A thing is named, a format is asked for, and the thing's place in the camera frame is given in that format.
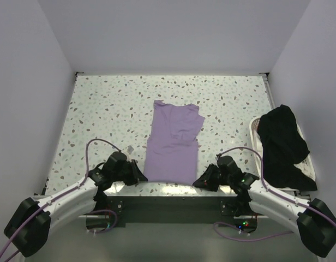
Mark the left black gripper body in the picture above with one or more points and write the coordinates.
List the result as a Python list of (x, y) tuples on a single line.
[(124, 174)]

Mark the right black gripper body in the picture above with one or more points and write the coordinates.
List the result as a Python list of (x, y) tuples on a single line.
[(224, 179)]

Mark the purple t shirt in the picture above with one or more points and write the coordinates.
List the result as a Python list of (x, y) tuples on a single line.
[(172, 146)]

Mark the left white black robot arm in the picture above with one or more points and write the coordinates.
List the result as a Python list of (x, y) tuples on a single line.
[(35, 220)]

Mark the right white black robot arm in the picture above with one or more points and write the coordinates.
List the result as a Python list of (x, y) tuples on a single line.
[(312, 221)]

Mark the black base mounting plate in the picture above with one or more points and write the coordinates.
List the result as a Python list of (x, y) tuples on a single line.
[(121, 210)]

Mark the black t shirt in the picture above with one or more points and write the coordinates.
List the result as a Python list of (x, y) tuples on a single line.
[(285, 147)]

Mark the white laundry basket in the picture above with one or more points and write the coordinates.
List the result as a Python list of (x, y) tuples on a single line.
[(305, 166)]

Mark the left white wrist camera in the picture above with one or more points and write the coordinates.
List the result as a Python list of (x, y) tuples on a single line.
[(128, 151)]

